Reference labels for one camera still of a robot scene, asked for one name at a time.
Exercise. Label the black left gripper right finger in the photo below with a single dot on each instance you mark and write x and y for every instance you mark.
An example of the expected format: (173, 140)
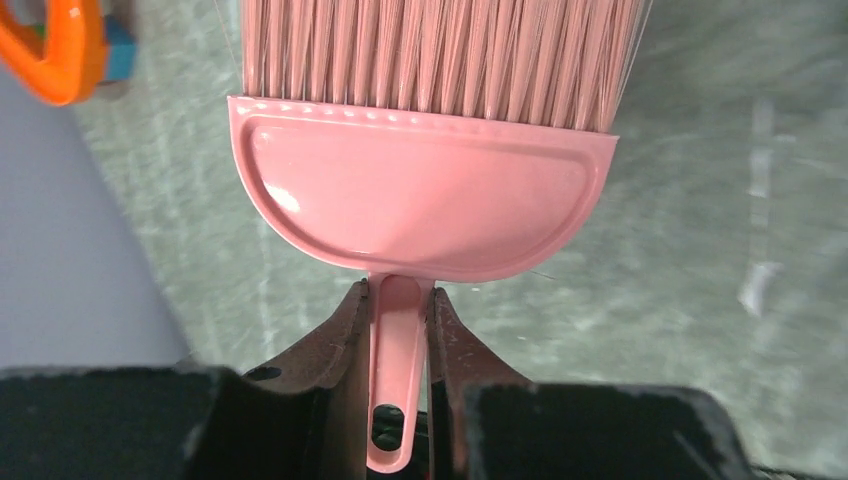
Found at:
(487, 421)

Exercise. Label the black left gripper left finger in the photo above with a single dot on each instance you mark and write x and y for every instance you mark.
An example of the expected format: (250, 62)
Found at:
(301, 415)

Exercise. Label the pink hand brush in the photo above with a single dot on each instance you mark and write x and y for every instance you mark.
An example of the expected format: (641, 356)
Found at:
(426, 141)

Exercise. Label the green and blue blocks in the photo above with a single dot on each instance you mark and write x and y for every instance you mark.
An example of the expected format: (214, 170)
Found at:
(121, 50)

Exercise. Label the orange plastic ring toy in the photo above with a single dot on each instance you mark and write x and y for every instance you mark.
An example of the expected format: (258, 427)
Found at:
(63, 65)

